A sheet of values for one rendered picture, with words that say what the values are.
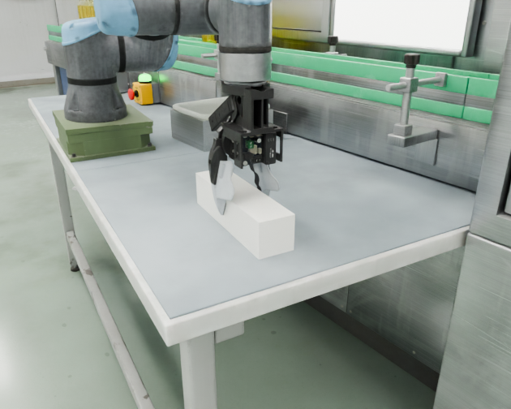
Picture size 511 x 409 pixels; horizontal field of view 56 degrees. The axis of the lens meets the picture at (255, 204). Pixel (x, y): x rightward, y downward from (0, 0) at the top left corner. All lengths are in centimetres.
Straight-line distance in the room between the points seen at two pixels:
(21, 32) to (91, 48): 615
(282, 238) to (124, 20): 38
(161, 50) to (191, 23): 49
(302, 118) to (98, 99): 52
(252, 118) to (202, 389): 39
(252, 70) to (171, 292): 32
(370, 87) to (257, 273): 62
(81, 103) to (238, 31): 63
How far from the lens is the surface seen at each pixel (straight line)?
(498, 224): 83
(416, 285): 147
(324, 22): 148
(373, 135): 114
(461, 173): 103
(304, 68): 131
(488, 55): 122
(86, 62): 122
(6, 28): 731
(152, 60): 125
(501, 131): 79
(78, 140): 119
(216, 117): 79
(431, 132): 102
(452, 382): 101
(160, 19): 74
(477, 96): 102
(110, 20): 73
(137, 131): 122
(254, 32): 68
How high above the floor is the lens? 110
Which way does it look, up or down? 23 degrees down
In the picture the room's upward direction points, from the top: straight up
